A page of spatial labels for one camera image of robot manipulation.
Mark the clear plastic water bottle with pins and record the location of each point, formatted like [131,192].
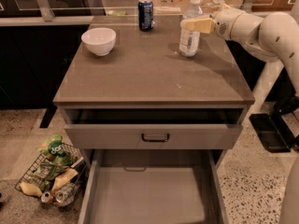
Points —
[189,41]

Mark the grey drawer cabinet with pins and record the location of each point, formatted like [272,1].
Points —
[145,70]

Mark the white ceramic bowl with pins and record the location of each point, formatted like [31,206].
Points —
[99,41]

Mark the blue soda can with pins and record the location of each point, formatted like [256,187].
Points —
[145,15]

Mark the black wire basket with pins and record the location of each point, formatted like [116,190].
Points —
[43,172]

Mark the green snack bag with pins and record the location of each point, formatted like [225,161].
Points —
[53,150]

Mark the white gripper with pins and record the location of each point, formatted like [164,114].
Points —
[224,22]

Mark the yellow packet lower left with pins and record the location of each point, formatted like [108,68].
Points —
[30,189]

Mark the grey middle drawer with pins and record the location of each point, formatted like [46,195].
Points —
[153,187]

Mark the yellow snack packet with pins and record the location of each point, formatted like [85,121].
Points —
[64,178]

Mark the silver can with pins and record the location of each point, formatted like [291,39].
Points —
[65,195]
[47,197]

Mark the grey top drawer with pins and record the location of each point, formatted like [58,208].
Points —
[170,128]

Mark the grey drawer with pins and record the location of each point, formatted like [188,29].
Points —
[153,187]
[170,128]

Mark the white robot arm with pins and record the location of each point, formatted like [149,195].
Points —
[273,39]

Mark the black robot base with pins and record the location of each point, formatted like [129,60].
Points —
[274,133]

